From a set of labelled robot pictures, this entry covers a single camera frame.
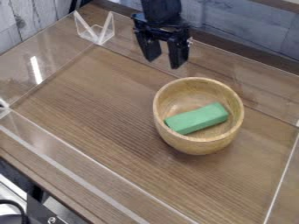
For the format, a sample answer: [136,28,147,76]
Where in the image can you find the green rectangular block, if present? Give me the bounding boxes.
[163,102,230,135]

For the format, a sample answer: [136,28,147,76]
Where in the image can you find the round wooden bowl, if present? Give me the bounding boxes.
[152,77,244,155]

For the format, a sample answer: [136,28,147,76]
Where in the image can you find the black cable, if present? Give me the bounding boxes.
[0,199,28,224]

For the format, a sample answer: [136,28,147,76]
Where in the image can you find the black metal bracket with bolt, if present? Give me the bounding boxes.
[26,196,68,224]

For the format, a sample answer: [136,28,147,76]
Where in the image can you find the clear acrylic corner bracket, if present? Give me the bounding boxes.
[74,11,115,46]

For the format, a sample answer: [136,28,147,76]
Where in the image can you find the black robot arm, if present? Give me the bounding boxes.
[131,0,192,69]

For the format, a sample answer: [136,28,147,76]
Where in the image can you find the clear acrylic tray wall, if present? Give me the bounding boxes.
[0,101,199,224]

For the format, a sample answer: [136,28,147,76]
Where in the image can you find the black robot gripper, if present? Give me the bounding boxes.
[131,12,191,69]

